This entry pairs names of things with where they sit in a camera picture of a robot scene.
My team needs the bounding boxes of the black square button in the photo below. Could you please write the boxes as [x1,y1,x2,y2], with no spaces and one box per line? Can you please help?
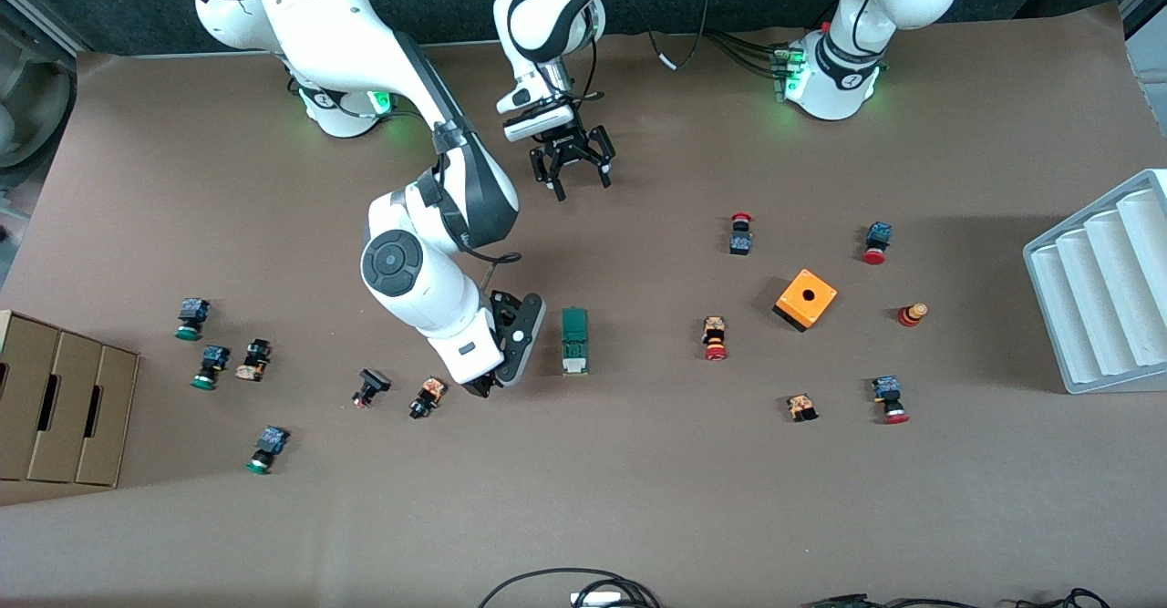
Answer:
[352,368,393,409]

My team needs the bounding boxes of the green push button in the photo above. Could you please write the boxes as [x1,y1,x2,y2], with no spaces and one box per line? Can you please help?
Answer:
[190,345,231,391]
[175,297,212,342]
[245,426,291,476]

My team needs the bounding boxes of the brown cardboard divider box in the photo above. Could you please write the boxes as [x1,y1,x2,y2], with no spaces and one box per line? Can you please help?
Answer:
[0,310,141,489]

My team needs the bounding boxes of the grey round machine base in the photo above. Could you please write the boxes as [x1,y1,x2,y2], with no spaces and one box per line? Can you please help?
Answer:
[0,20,78,171]

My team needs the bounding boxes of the white ribbed plastic tray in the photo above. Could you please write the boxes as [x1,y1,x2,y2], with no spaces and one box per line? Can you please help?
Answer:
[1022,169,1167,396]

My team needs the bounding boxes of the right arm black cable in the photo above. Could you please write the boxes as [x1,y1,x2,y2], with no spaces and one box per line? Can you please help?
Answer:
[429,120,522,267]

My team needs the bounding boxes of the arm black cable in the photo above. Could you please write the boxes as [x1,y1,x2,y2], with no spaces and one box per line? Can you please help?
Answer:
[429,120,522,267]
[583,0,726,73]

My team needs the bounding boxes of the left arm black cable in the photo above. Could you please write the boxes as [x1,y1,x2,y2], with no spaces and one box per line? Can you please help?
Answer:
[583,0,726,73]

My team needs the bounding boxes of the black base cable bundle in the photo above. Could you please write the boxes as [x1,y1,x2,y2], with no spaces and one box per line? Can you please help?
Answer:
[700,28,787,80]

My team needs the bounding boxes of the black cable loop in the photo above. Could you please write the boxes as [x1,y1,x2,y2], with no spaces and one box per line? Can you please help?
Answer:
[477,568,662,608]

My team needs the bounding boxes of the orange button enclosure box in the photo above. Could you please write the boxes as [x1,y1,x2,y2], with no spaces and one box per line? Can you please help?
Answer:
[772,268,839,334]

